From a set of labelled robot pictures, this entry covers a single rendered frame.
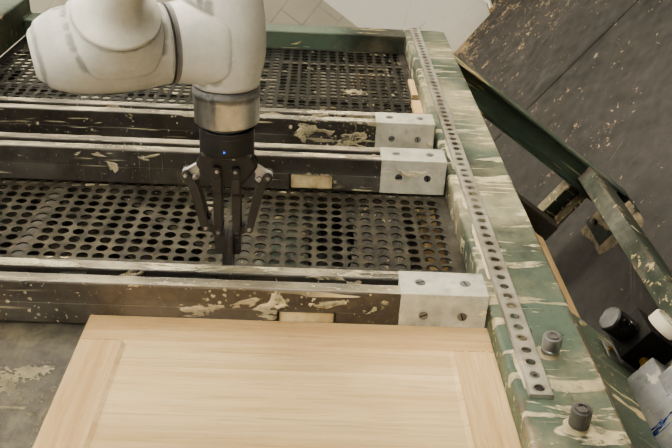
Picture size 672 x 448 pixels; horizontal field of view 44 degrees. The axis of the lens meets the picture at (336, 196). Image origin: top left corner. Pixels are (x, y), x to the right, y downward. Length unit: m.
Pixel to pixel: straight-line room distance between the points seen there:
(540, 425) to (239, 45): 0.58
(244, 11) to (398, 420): 0.54
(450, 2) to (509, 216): 3.58
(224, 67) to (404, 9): 3.96
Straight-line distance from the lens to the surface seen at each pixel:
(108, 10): 0.97
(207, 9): 1.05
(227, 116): 1.10
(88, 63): 1.01
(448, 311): 1.21
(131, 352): 1.17
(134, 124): 1.80
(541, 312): 1.23
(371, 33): 2.48
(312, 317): 1.21
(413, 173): 1.60
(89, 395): 1.10
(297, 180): 1.60
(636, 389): 1.20
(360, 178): 1.60
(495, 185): 1.58
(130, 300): 1.22
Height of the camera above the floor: 1.51
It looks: 17 degrees down
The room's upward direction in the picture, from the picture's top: 55 degrees counter-clockwise
